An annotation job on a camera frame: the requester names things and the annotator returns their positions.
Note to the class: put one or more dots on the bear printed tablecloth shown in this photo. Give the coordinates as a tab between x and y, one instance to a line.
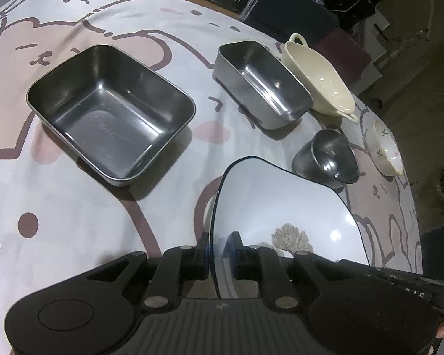
96	222

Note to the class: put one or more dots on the large rectangular steel container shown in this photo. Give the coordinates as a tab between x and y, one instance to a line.
111	118

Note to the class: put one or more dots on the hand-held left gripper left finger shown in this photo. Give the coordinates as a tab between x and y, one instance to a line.
206	251

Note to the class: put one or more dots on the dark blue chair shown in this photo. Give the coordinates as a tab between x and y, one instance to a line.
292	11

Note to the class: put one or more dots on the small rectangular steel container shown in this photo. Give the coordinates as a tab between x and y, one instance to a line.
259	81

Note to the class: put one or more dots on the oval steel bowl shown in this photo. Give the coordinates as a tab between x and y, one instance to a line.
329	159

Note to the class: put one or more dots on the floral bowl with yellow rim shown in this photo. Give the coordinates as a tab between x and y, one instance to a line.
384	151

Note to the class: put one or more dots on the maroon chair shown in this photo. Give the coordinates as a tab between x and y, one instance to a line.
340	51

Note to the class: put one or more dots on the white plate with black rim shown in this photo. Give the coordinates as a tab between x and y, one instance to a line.
281	199

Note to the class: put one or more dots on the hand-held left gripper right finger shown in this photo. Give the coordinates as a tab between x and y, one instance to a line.
232	251

